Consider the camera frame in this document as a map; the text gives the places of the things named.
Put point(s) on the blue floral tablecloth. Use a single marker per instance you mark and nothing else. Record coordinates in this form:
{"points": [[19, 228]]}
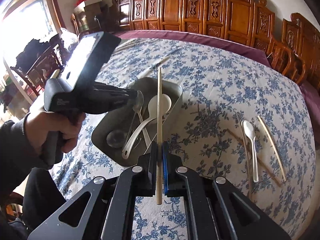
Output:
{"points": [[220, 90]]}

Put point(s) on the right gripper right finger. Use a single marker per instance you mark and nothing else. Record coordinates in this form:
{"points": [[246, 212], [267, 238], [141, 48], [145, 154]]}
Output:
{"points": [[215, 208]]}

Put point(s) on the carved wooden screen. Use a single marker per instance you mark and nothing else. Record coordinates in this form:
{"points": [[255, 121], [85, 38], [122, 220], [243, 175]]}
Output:
{"points": [[247, 22]]}

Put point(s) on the person's left hand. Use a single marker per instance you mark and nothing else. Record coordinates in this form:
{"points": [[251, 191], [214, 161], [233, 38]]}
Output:
{"points": [[37, 126]]}

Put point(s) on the light bamboo chopstick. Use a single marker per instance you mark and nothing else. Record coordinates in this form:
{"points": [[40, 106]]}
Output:
{"points": [[274, 147]]}

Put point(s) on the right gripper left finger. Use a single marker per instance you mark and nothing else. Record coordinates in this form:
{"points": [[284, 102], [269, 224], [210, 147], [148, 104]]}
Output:
{"points": [[104, 208]]}

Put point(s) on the dark sleeve left forearm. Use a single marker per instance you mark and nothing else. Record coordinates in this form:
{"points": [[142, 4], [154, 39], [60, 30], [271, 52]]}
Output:
{"points": [[17, 157]]}

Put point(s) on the small white plastic spoon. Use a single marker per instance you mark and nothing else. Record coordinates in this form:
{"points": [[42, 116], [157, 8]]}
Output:
{"points": [[249, 132]]}

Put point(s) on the metal spoon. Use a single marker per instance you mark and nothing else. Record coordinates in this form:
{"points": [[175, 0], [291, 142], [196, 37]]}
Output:
{"points": [[116, 138], [137, 107]]}

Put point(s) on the pale wooden chopstick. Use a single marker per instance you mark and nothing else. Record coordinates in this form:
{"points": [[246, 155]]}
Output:
{"points": [[159, 173]]}

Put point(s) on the wooden armchair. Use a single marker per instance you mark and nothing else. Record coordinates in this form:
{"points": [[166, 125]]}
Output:
{"points": [[283, 60]]}

